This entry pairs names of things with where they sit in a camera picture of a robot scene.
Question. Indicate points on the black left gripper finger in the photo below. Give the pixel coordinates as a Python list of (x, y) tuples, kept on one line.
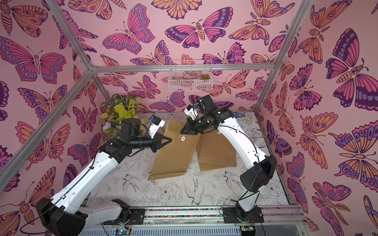
[(160, 145), (166, 138)]

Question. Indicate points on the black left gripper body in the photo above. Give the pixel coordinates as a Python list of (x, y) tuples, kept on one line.
[(146, 143)]

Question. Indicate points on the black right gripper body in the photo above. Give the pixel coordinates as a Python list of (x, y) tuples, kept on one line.
[(192, 127)]

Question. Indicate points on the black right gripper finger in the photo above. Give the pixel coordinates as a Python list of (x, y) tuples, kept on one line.
[(186, 127), (190, 132)]

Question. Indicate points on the brown kraft file bag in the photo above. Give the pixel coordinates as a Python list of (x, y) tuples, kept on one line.
[(214, 151), (173, 159)]

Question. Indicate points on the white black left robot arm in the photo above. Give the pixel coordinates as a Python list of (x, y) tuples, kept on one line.
[(63, 214)]

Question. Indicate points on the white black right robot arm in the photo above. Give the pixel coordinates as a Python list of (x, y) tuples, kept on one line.
[(260, 166)]

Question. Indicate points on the blue white work glove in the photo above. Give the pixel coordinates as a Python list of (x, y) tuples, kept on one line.
[(243, 117)]

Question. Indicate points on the small green succulent plant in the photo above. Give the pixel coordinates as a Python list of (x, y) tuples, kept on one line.
[(205, 76)]

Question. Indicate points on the potted green yellow plant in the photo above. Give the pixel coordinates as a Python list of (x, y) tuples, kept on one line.
[(121, 107)]

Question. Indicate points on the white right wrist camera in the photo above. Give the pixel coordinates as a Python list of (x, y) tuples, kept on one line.
[(191, 112)]

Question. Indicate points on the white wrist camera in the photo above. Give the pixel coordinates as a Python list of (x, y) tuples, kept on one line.
[(191, 112), (155, 124)]

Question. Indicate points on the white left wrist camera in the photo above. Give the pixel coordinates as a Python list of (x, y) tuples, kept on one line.
[(155, 124)]

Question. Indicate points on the white wire wall basket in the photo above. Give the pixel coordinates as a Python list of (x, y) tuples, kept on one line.
[(185, 75)]

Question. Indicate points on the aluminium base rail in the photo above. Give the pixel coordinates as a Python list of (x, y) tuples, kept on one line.
[(286, 220)]

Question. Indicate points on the aluminium cage frame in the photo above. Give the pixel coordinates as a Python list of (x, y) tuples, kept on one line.
[(91, 73)]

